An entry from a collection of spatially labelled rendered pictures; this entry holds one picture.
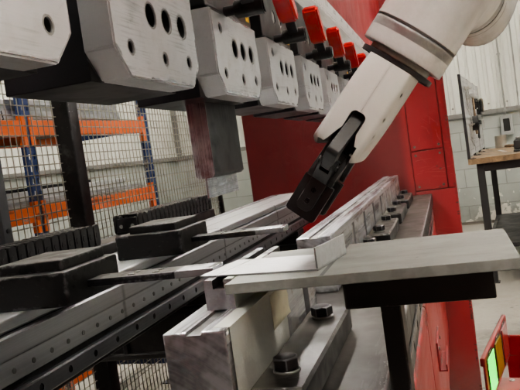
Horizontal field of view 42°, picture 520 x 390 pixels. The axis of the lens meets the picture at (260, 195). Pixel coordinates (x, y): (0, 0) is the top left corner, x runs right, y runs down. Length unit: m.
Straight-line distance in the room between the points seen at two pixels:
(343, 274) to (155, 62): 0.26
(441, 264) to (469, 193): 7.76
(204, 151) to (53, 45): 0.33
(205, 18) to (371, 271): 0.27
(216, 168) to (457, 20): 0.26
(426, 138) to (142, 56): 2.42
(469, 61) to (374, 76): 7.72
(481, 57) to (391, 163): 5.59
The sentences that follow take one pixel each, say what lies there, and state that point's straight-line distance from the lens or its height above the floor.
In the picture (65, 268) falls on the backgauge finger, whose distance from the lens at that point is 0.78.
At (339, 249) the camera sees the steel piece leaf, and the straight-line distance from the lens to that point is 0.71.
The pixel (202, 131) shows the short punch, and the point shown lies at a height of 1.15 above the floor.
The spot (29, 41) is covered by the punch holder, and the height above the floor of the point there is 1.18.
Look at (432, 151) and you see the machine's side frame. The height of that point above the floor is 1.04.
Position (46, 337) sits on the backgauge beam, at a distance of 0.81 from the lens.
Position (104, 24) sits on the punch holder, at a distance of 0.44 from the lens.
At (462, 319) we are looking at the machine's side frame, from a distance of 2.94.
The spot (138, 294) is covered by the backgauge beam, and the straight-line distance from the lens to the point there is 1.02.
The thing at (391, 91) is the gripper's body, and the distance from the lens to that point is 0.64.
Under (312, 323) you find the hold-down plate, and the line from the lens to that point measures 0.85.
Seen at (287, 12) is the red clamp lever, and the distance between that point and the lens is 0.83.
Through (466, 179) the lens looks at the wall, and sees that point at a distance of 8.36.
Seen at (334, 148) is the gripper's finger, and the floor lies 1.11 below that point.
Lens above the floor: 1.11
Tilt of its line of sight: 3 degrees down
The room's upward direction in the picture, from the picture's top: 8 degrees counter-clockwise
